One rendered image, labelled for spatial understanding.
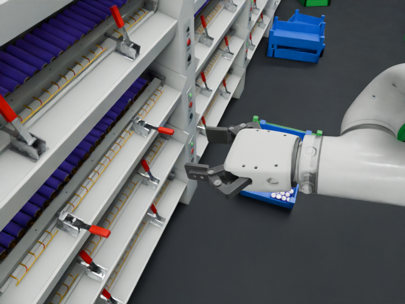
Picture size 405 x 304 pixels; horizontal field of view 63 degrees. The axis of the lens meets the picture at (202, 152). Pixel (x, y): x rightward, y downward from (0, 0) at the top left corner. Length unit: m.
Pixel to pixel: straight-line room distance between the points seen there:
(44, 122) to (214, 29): 0.77
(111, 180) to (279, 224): 0.73
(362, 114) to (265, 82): 1.38
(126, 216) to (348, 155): 0.57
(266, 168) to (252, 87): 1.38
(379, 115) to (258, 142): 0.17
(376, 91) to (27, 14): 0.44
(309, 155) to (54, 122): 0.36
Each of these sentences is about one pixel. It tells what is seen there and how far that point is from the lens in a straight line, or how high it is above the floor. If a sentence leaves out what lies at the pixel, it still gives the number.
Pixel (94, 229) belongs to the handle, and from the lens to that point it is 0.60.
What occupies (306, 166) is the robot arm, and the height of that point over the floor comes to 0.70.
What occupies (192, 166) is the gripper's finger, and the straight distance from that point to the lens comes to 0.50.
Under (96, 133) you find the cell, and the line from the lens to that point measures 0.73.
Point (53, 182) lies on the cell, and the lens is 0.66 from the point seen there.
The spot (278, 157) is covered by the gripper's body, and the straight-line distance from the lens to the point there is 0.48.
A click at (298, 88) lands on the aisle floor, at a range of 1.87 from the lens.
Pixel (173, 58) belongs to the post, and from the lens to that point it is 0.85.
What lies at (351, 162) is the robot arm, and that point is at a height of 0.72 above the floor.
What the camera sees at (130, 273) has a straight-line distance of 1.00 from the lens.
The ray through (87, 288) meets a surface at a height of 0.33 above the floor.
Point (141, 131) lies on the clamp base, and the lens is 0.76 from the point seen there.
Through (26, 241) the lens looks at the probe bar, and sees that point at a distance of 0.61.
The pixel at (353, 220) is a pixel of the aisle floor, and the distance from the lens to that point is 1.34.
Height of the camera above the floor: 1.04
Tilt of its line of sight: 46 degrees down
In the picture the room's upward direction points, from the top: straight up
